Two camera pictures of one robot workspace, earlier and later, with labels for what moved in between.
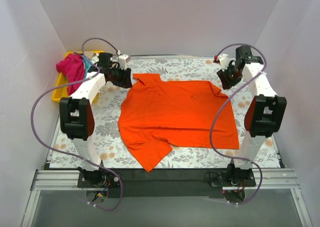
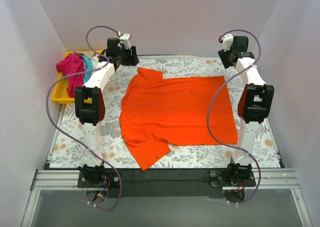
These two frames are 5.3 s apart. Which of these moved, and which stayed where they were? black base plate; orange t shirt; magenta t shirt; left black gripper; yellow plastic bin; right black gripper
Moved: right black gripper; left black gripper
Stayed: yellow plastic bin; orange t shirt; black base plate; magenta t shirt
